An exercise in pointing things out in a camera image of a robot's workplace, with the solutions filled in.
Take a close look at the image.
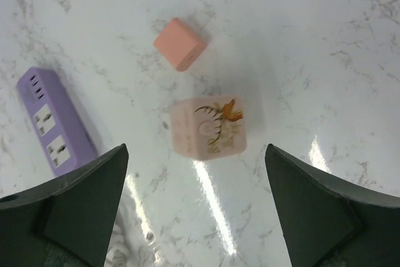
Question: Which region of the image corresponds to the peach cube plug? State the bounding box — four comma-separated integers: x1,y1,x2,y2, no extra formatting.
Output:
169,95,247,161

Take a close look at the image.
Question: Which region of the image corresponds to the pink plug adapter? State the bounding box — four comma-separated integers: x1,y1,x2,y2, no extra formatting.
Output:
153,18,206,72

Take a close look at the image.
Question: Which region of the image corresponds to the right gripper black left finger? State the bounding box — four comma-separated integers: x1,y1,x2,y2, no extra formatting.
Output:
1,144,129,266

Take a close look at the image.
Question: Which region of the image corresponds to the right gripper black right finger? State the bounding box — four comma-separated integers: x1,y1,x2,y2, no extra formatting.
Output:
265,144,399,266

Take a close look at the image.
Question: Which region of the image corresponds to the purple power strip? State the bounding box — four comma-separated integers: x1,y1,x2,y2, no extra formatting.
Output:
17,67,98,177

